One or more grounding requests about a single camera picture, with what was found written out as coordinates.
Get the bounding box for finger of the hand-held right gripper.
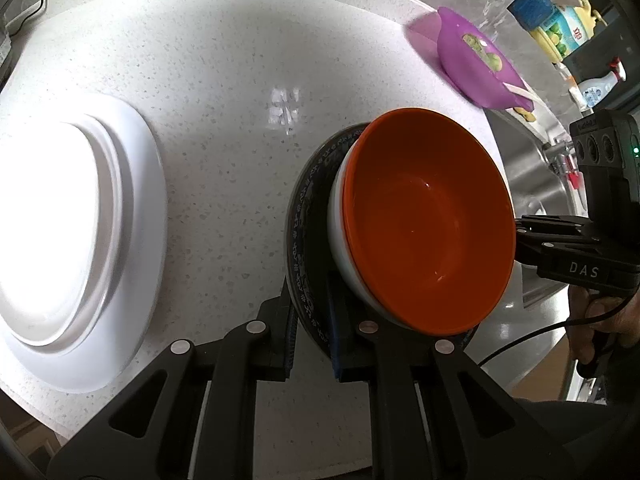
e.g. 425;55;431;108
516;214;593;242
514;234;591;267

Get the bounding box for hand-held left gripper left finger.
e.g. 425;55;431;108
47;274;302;480

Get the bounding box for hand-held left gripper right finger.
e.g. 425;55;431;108
325;269;566;480

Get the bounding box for dark patterned ceramic bowl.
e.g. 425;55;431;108
285;122;482;362

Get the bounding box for orange plastic bowl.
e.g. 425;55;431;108
342;107;517;337

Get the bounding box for white bowl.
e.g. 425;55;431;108
325;152;402;332

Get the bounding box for large white plate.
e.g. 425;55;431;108
0;92;169;396

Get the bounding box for small white plate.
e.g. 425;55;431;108
0;119;119;342

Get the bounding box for person's right hand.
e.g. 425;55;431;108
566;284;640;380

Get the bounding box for sink faucet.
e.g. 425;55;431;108
541;141;585;190

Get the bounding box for stainless steel sink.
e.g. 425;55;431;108
484;104;603;402

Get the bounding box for white spray bottle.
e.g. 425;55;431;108
569;57;629;109

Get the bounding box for white plastic spoon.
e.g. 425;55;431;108
501;79;549;112

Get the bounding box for purple plastic bowl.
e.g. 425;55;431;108
405;6;537;111

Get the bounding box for green grapes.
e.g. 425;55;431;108
461;33;504;73

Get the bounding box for blue cup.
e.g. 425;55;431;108
506;0;560;29

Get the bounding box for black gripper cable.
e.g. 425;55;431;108
476;304;627;367

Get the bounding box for appliance power cord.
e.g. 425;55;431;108
4;0;48;37

